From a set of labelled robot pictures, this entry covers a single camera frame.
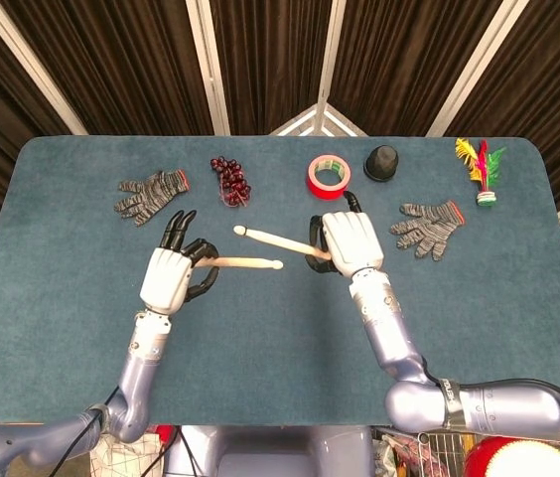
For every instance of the colourful feather shuttlecock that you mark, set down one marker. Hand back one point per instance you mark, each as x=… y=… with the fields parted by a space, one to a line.
x=481 y=174

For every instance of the red tape roll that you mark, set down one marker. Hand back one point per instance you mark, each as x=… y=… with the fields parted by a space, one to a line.
x=327 y=191

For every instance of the red white drum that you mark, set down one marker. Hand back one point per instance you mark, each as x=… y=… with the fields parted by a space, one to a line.
x=508 y=459

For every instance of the left lilac robot arm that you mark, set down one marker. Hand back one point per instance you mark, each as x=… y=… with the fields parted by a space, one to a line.
x=138 y=377

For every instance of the pale wooden drumstick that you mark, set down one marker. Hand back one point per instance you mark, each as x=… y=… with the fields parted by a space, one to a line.
x=275 y=240
x=245 y=262

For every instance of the white screen base frame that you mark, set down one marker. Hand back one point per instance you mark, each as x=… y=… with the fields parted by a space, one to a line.
x=310 y=121

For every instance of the dark red grape bunch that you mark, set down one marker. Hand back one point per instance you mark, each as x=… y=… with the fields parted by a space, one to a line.
x=233 y=181

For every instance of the right lilac robot arm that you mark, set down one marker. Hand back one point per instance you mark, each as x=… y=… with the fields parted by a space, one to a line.
x=394 y=338

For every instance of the lilac robot torso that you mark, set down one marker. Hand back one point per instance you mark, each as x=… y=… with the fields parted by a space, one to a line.
x=270 y=452

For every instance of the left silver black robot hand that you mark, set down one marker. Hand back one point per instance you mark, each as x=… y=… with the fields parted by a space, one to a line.
x=166 y=278

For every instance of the grey striped knit glove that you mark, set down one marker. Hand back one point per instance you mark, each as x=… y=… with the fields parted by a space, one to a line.
x=431 y=226
x=153 y=194

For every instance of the brown pleated curtain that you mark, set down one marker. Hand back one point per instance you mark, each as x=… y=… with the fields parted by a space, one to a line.
x=270 y=49

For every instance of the black faceted cup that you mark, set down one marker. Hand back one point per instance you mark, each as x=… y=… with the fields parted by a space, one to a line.
x=381 y=161

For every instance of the white checked bag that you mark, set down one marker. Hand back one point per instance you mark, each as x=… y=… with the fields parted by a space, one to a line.
x=126 y=459

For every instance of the small red object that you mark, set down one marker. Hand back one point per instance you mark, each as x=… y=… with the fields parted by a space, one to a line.
x=163 y=434

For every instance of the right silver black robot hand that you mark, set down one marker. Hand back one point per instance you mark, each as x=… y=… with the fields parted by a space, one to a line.
x=354 y=241

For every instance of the blue table mat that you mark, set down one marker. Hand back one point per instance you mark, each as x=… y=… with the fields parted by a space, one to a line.
x=260 y=348

